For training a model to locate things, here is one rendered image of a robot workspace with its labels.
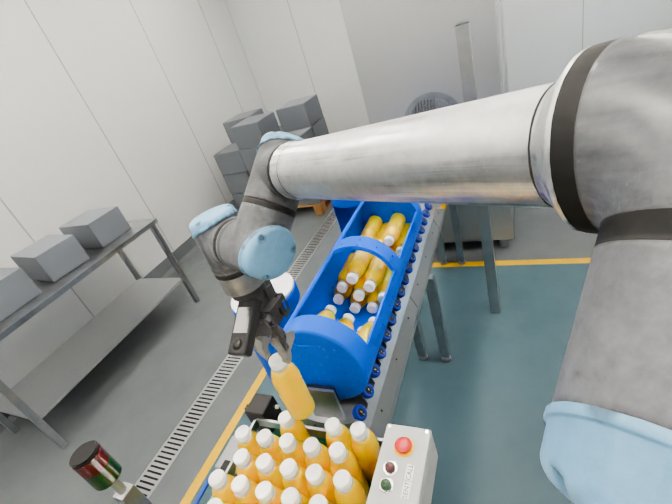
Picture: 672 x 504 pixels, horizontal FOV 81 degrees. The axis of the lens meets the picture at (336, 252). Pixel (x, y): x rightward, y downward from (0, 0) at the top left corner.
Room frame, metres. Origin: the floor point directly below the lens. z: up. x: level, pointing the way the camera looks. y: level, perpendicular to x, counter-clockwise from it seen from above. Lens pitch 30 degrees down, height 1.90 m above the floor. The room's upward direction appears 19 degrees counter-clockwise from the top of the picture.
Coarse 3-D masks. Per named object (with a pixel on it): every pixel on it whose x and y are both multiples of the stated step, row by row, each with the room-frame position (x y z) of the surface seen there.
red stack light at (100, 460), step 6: (102, 450) 0.65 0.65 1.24; (96, 456) 0.63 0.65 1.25; (102, 456) 0.64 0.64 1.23; (108, 456) 0.65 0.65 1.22; (90, 462) 0.62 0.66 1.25; (96, 462) 0.63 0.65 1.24; (102, 462) 0.63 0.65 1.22; (72, 468) 0.62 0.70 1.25; (78, 468) 0.62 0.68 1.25; (84, 468) 0.61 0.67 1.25; (90, 468) 0.62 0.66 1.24; (96, 468) 0.62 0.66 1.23; (102, 468) 0.63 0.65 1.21; (84, 474) 0.61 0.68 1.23; (90, 474) 0.61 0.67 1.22; (96, 474) 0.62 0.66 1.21
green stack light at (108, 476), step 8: (112, 464) 0.64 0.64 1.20; (104, 472) 0.62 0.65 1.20; (112, 472) 0.63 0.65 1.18; (120, 472) 0.64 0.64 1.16; (88, 480) 0.61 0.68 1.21; (96, 480) 0.61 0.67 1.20; (104, 480) 0.62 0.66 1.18; (112, 480) 0.62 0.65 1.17; (96, 488) 0.62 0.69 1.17; (104, 488) 0.61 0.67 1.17
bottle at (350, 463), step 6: (348, 450) 0.58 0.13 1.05; (348, 456) 0.57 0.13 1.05; (354, 456) 0.58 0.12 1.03; (330, 462) 0.57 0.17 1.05; (336, 462) 0.56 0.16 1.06; (342, 462) 0.55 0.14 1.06; (348, 462) 0.56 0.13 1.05; (354, 462) 0.56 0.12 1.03; (330, 468) 0.57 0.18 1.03; (336, 468) 0.55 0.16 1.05; (342, 468) 0.55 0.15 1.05; (348, 468) 0.55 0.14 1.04; (354, 468) 0.55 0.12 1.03; (360, 468) 0.57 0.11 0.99; (354, 474) 0.55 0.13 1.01; (360, 474) 0.56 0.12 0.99; (360, 480) 0.55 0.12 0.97; (366, 480) 0.57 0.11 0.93; (366, 486) 0.56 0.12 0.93; (366, 492) 0.55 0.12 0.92
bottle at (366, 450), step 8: (368, 432) 0.60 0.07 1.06; (352, 440) 0.60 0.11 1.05; (360, 440) 0.59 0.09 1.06; (368, 440) 0.59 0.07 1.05; (376, 440) 0.60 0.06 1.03; (352, 448) 0.60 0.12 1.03; (360, 448) 0.58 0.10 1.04; (368, 448) 0.58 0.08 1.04; (376, 448) 0.59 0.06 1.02; (360, 456) 0.58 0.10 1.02; (368, 456) 0.58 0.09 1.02; (376, 456) 0.58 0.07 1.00; (360, 464) 0.59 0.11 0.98; (368, 464) 0.58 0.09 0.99; (376, 464) 0.58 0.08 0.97; (368, 472) 0.58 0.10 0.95; (368, 480) 0.59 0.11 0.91
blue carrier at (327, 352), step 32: (352, 224) 1.53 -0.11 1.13; (416, 224) 1.40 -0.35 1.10; (384, 256) 1.12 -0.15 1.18; (320, 288) 1.19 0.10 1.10; (288, 320) 0.94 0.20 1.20; (320, 320) 0.85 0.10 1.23; (384, 320) 0.93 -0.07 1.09; (320, 352) 0.81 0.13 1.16; (352, 352) 0.77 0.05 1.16; (320, 384) 0.83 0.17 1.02; (352, 384) 0.78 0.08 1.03
